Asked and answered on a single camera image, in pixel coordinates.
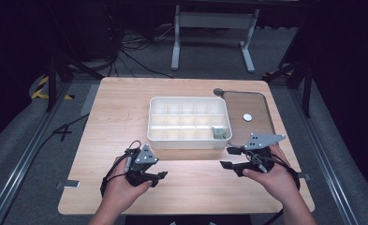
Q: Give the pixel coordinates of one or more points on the person's right hand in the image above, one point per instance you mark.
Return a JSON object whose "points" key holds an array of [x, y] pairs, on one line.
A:
{"points": [[278, 184]]}

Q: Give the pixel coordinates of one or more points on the white compartment storage box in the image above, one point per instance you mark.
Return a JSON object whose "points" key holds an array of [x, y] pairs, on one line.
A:
{"points": [[188, 123]]}

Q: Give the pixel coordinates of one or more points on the aluminium floor rail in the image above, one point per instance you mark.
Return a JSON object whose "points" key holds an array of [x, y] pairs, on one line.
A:
{"points": [[19, 168], [328, 162]]}

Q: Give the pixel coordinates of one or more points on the grey tape strip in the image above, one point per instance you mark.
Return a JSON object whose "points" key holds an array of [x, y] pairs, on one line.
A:
{"points": [[305, 176], [67, 184]]}

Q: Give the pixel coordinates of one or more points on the yellow black floor tape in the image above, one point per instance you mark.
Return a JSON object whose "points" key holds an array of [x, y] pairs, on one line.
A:
{"points": [[39, 90]]}

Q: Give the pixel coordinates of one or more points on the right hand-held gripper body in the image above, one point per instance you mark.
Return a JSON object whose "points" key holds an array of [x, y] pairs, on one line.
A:
{"points": [[261, 140]]}

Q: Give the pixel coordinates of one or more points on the small white round disc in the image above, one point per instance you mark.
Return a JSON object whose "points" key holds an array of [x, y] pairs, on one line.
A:
{"points": [[247, 117]]}

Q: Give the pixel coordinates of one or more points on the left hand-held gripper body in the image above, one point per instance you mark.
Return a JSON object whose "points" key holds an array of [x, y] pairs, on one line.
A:
{"points": [[144, 156]]}

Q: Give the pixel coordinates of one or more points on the black tripod stand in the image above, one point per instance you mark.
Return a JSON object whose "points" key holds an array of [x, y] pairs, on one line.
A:
{"points": [[300, 75], [55, 72]]}

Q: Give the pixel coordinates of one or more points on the grey round knob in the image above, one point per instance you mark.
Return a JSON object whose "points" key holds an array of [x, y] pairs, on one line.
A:
{"points": [[217, 92]]}

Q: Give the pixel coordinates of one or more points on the person's left hand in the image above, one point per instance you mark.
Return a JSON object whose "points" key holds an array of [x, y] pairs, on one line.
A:
{"points": [[119, 190]]}

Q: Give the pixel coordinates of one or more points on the grey-green ankle sock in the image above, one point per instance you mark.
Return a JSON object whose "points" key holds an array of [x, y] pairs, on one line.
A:
{"points": [[218, 132]]}

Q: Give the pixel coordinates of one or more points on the white metal stand frame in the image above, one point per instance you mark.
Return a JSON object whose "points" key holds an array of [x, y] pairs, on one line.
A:
{"points": [[214, 22]]}

